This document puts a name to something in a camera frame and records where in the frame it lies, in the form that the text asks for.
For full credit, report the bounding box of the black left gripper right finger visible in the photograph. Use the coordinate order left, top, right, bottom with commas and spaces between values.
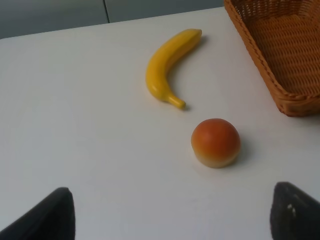
269, 182, 320, 240

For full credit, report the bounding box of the yellow banana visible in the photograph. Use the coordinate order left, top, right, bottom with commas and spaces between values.
145, 28, 202, 110

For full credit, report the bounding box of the brown wicker basket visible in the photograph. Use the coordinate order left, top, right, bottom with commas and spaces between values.
224, 0, 320, 117

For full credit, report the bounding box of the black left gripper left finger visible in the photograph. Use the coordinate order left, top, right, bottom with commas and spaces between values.
0, 187, 76, 240

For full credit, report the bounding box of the orange round bun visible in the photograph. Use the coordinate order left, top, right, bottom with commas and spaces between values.
191, 118, 241, 169

